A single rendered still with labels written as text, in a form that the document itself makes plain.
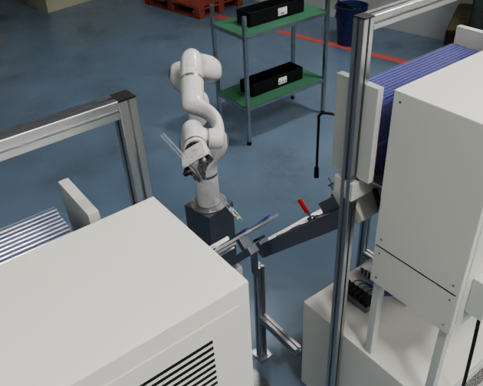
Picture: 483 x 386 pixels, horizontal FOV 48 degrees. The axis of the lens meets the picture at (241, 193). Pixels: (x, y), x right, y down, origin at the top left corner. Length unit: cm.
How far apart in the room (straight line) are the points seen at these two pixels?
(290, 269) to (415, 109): 207
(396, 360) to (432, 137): 101
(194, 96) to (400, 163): 84
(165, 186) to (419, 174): 288
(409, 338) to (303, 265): 129
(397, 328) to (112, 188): 265
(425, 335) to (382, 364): 24
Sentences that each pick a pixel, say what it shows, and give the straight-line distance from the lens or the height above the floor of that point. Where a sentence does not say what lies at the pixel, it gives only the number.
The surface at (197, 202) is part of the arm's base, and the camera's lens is 277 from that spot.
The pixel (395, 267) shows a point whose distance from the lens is 183.
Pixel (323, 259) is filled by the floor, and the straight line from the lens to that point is 349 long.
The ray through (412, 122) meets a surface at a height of 165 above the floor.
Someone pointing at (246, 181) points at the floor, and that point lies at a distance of 417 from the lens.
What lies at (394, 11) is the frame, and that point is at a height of 189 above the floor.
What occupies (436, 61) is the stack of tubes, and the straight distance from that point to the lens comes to 191.
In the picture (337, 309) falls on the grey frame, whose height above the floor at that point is 80.
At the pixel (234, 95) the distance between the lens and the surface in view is 471.
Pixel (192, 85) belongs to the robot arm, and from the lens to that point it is 208.
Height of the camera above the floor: 236
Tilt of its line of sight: 36 degrees down
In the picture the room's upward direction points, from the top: 3 degrees counter-clockwise
